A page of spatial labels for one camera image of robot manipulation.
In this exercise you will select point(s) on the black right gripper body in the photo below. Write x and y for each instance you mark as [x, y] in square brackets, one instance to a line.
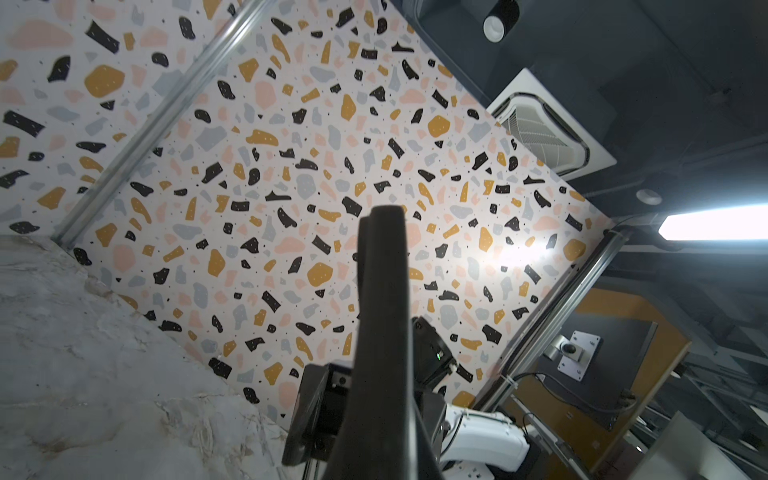
[321, 402]

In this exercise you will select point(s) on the phone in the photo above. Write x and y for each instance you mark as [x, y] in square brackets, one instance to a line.
[382, 435]

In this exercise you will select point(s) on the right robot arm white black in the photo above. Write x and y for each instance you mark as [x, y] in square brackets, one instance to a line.
[455, 434]

